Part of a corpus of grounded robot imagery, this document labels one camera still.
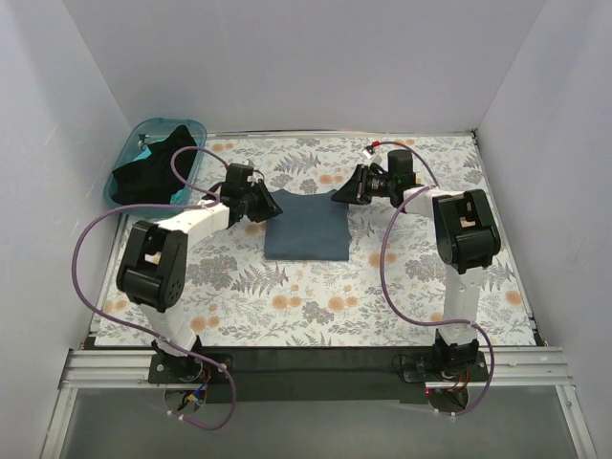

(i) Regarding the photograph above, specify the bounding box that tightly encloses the blue-grey t shirt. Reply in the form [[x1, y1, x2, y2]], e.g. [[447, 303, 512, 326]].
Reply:
[[264, 189, 351, 262]]

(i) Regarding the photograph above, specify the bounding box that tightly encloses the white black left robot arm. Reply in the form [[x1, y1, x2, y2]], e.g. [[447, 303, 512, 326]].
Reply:
[[117, 164, 282, 383]]

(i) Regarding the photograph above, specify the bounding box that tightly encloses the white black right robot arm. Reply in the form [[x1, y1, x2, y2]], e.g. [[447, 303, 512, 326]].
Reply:
[[332, 141, 501, 381]]

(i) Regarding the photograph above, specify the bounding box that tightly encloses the teal cloth in bin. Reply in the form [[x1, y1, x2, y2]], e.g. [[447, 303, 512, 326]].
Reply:
[[169, 188, 186, 205]]

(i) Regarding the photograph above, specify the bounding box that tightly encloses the black t shirt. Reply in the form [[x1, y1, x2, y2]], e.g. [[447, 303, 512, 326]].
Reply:
[[111, 124, 196, 206]]

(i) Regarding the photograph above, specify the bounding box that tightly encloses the teal plastic bin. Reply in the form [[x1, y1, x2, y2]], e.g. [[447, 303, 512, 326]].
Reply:
[[103, 118, 208, 218]]

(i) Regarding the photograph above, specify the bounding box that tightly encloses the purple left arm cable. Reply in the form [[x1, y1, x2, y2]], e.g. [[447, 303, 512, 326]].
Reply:
[[71, 146, 238, 430]]

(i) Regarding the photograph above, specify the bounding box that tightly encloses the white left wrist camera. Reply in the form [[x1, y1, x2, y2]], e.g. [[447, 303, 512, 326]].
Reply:
[[246, 164, 265, 184]]

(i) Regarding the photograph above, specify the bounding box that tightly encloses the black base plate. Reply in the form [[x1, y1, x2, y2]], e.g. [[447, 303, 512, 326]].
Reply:
[[147, 344, 493, 405]]

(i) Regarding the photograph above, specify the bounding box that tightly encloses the aluminium frame rail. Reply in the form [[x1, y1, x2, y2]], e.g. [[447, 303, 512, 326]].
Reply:
[[60, 346, 575, 388]]

